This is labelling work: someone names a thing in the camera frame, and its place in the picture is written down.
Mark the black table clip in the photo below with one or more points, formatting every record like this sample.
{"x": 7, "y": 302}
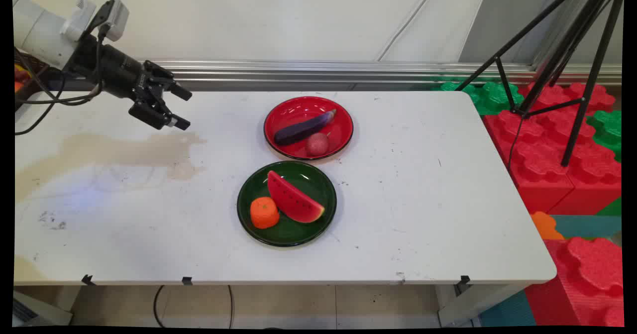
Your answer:
{"x": 87, "y": 279}
{"x": 464, "y": 280}
{"x": 187, "y": 280}

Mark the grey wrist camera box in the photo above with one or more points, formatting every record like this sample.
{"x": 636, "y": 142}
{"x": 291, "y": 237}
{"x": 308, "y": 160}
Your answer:
{"x": 115, "y": 19}

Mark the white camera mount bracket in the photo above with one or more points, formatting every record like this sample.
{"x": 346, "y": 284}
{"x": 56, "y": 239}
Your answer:
{"x": 78, "y": 21}

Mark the grey base plate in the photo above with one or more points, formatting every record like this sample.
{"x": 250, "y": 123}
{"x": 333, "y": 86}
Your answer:
{"x": 40, "y": 314}

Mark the red plate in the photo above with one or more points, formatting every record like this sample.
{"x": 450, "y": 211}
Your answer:
{"x": 338, "y": 127}

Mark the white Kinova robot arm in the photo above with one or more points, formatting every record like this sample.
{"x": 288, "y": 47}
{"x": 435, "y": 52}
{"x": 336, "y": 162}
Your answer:
{"x": 35, "y": 30}

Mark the white table leg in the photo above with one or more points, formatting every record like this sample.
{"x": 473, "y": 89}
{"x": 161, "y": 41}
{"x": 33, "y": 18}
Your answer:
{"x": 477, "y": 304}

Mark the large red foam block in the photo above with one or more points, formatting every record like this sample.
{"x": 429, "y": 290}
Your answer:
{"x": 587, "y": 279}

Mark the purple toy eggplant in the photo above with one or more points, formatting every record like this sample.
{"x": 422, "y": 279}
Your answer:
{"x": 303, "y": 129}

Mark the silver metal wall rail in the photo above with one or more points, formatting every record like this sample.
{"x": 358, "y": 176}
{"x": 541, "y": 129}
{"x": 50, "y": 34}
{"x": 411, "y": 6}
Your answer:
{"x": 348, "y": 70}

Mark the teal foam mat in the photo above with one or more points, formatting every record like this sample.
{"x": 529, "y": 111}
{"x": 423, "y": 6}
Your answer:
{"x": 589, "y": 226}

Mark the red toy lychee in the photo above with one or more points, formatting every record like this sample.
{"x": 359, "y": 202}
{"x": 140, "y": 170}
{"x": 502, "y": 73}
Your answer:
{"x": 317, "y": 144}

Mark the black tripod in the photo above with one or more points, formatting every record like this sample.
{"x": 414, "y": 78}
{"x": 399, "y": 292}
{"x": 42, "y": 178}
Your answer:
{"x": 572, "y": 45}

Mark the orange foam block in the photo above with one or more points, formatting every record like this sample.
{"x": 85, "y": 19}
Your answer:
{"x": 546, "y": 226}

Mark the green foam block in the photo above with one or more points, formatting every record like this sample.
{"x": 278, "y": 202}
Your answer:
{"x": 607, "y": 130}
{"x": 490, "y": 97}

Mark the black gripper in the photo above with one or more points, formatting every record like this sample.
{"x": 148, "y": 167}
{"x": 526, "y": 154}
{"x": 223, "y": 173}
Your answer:
{"x": 117, "y": 72}

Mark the toy watermelon slice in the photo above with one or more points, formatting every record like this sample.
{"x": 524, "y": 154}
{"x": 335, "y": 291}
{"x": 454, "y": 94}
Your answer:
{"x": 293, "y": 200}

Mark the green plate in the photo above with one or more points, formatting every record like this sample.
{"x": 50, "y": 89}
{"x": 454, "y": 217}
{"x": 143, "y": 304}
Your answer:
{"x": 308, "y": 227}

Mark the orange toy carrot piece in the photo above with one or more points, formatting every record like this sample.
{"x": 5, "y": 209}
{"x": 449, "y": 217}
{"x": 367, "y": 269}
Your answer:
{"x": 264, "y": 213}

